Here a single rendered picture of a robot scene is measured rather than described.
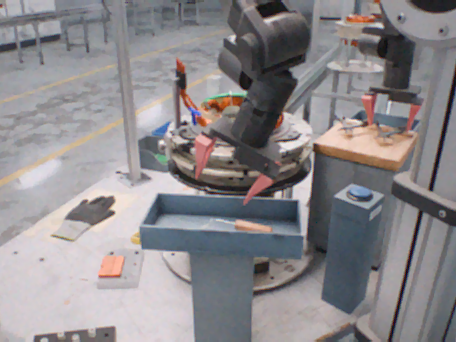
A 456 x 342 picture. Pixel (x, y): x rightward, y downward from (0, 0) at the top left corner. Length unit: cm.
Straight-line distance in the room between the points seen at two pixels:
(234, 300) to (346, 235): 25
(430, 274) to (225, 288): 32
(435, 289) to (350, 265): 30
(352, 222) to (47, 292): 66
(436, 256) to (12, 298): 84
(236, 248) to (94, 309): 41
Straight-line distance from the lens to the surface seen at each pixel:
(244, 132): 59
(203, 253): 68
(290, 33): 53
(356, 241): 83
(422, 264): 59
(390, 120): 123
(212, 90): 102
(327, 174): 99
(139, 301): 95
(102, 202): 130
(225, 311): 75
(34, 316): 98
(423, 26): 46
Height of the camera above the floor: 142
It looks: 26 degrees down
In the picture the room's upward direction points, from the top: straight up
